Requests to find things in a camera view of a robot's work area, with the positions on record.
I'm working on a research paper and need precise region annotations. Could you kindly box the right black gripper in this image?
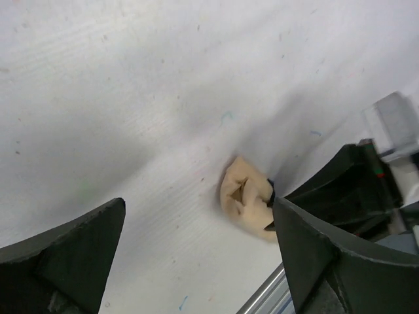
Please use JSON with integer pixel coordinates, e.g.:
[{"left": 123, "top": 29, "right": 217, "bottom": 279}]
[{"left": 286, "top": 140, "right": 403, "bottom": 239}]

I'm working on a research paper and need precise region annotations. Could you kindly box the beige underwear with navy trim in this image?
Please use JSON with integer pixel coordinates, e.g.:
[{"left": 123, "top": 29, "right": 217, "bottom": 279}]
[{"left": 219, "top": 156, "right": 278, "bottom": 243}]

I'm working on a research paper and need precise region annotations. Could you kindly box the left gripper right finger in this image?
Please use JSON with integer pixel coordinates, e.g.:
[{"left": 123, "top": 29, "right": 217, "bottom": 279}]
[{"left": 272, "top": 198, "right": 418, "bottom": 313}]

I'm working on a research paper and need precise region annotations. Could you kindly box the aluminium front rail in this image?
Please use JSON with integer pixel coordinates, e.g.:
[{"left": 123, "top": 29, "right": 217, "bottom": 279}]
[{"left": 237, "top": 264, "right": 295, "bottom": 314}]

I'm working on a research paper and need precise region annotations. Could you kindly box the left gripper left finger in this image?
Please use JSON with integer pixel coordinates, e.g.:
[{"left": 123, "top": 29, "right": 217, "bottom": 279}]
[{"left": 1, "top": 198, "right": 126, "bottom": 313}]

